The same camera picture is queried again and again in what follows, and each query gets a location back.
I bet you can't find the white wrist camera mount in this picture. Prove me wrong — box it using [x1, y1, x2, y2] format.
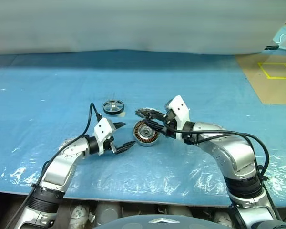
[165, 95, 190, 140]
[93, 118, 117, 156]

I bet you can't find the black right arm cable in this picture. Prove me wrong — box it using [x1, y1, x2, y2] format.
[165, 127, 283, 222]

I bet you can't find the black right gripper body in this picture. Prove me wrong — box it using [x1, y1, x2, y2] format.
[162, 110, 177, 139]

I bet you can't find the grey robot torso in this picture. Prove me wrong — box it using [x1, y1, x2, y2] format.
[92, 214, 229, 229]

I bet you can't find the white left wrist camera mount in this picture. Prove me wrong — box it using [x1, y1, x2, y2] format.
[93, 118, 117, 156]

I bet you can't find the grey rounded shape under table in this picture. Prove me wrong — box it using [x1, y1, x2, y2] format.
[213, 211, 232, 227]
[166, 206, 194, 217]
[95, 202, 122, 225]
[69, 204, 90, 229]

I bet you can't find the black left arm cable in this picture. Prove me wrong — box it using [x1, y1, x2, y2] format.
[4, 102, 102, 229]

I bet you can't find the black spoked rotor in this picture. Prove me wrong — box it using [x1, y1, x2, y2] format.
[102, 99, 125, 116]

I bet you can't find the blue plastic table sheet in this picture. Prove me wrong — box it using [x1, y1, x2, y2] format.
[0, 49, 286, 207]

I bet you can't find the round grey motor lid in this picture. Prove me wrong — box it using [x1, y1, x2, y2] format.
[135, 107, 162, 119]

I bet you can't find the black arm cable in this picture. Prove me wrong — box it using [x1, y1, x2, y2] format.
[4, 102, 102, 229]
[165, 127, 283, 222]

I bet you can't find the white foam backdrop sheet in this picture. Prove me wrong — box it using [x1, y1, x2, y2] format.
[0, 0, 286, 55]

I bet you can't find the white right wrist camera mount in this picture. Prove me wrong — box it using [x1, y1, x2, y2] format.
[165, 95, 190, 140]

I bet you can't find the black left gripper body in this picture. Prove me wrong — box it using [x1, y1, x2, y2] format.
[103, 128, 118, 155]

